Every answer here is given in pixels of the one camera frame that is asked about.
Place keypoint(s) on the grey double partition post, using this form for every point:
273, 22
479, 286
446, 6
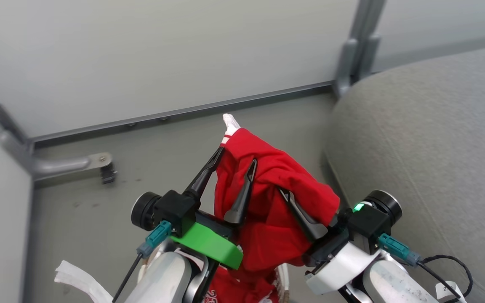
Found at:
358, 46

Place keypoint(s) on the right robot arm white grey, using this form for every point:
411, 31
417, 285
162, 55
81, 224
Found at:
394, 282

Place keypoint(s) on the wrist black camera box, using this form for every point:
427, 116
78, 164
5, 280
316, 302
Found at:
166, 208
373, 214

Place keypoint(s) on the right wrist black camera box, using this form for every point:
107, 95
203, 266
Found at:
373, 214

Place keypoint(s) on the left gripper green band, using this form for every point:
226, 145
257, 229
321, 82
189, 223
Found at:
209, 244

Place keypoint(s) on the white cloth strip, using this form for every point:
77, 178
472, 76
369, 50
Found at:
83, 281

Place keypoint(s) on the red garment with white trim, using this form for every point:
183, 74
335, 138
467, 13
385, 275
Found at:
267, 219

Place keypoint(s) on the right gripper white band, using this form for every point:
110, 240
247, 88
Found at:
335, 261

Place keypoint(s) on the grey partition post with foot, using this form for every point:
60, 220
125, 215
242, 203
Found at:
57, 165

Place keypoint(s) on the dark grey partition base rail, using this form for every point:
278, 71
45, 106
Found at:
183, 111

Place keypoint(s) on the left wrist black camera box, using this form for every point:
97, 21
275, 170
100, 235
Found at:
166, 208

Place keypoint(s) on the grey fabric sofa seat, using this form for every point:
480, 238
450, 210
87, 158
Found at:
436, 160

